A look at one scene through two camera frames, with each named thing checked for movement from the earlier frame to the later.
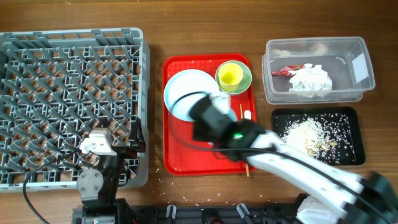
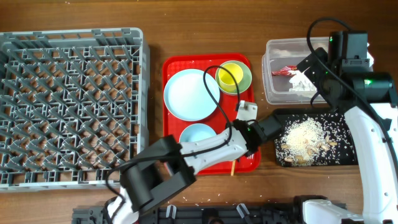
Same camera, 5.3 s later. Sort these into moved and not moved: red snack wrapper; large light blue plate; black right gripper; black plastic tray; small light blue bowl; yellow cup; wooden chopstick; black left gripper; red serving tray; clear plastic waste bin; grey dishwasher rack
Moved: small light blue bowl; black right gripper; black left gripper; wooden chopstick
Not moved: red serving tray; yellow cup; large light blue plate; black plastic tray; red snack wrapper; grey dishwasher rack; clear plastic waste bin
